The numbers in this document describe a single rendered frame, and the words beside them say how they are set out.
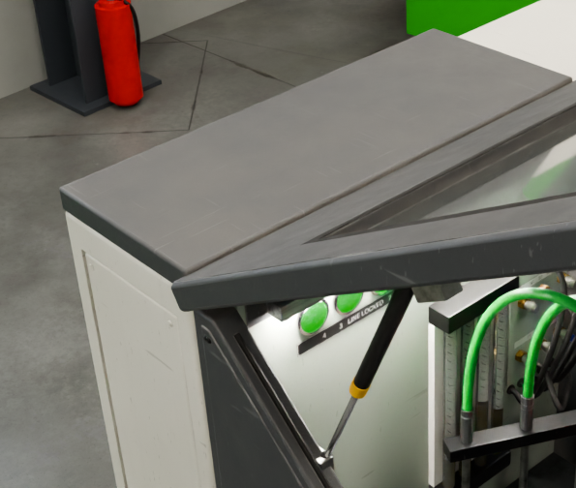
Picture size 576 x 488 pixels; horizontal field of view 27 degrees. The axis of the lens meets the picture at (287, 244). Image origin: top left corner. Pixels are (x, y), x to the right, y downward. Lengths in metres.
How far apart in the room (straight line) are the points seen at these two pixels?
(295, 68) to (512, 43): 3.55
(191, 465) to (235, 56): 4.16
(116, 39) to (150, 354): 3.61
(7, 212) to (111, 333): 3.01
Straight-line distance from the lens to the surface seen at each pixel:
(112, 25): 5.09
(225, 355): 1.41
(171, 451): 1.66
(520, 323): 1.86
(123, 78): 5.18
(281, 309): 1.42
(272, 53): 5.67
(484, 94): 1.76
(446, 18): 5.49
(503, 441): 1.75
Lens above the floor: 2.26
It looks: 32 degrees down
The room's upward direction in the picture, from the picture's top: 4 degrees counter-clockwise
